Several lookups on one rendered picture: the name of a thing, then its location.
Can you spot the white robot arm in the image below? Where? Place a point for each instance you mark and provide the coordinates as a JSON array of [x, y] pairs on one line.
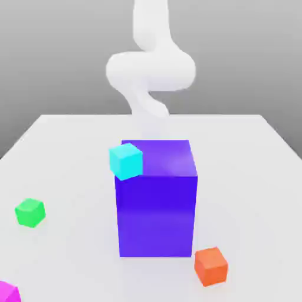
[[151, 70]]

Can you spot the small cyan cube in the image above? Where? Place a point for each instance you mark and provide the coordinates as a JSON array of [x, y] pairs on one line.
[[126, 162]]

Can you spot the small orange cube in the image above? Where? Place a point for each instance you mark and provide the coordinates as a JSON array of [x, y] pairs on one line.
[[211, 266]]

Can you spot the small green cube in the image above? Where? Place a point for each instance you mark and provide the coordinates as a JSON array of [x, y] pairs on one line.
[[30, 213]]

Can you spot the small magenta cube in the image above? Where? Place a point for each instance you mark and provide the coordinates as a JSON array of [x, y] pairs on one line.
[[8, 293]]

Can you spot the large purple box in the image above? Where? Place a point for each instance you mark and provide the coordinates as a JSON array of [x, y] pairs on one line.
[[155, 212]]

